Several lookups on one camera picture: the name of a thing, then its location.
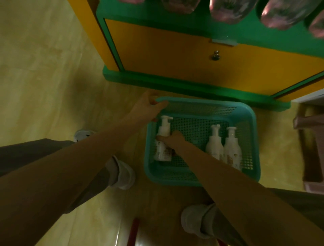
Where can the person's right hand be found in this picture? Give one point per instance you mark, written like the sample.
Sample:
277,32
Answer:
174,141

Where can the teal plastic basket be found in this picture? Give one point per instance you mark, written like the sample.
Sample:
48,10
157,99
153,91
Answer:
202,174

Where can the person's left trouser leg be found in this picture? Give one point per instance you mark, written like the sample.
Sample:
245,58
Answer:
22,154

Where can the white board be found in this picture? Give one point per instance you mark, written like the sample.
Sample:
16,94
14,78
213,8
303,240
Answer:
310,97

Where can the pink plastic crate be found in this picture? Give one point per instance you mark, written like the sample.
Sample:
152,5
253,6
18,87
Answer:
310,152

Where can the person's right trouser leg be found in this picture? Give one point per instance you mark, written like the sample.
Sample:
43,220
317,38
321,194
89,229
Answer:
303,205

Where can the person's trouser leg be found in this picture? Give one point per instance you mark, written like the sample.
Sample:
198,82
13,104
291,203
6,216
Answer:
22,154
303,205

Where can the person's white shoe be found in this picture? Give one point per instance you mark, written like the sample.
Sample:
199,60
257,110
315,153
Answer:
193,220
124,174

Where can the person's left thumb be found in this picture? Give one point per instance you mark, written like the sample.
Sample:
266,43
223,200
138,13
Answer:
154,119

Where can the person's right thumb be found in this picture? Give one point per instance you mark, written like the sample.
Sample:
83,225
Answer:
161,138

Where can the white round object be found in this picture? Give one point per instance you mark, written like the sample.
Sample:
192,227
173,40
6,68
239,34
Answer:
84,135

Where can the person's right forearm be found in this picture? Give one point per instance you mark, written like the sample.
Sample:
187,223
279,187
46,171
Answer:
243,202

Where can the person's left hand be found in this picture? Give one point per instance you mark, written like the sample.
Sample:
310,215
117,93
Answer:
141,109

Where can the white pump bottle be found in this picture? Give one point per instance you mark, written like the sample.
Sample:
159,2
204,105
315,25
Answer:
214,148
232,152
163,152

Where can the person's left forearm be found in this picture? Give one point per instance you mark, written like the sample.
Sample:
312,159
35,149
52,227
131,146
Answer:
65,177

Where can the green and yellow cabinet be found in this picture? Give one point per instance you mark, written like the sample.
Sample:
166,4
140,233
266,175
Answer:
177,58

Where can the metal cabinet door plate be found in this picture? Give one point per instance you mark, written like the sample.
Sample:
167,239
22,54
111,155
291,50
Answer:
224,42

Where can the person's right white shoe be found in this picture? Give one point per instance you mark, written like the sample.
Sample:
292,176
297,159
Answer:
193,220

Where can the metal cabinet door knob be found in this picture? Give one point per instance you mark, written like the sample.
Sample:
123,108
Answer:
215,55

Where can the red stick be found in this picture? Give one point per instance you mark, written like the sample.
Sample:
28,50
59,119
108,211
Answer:
133,232

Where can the person's left white shoe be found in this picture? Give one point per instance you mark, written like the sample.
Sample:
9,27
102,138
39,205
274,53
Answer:
124,174

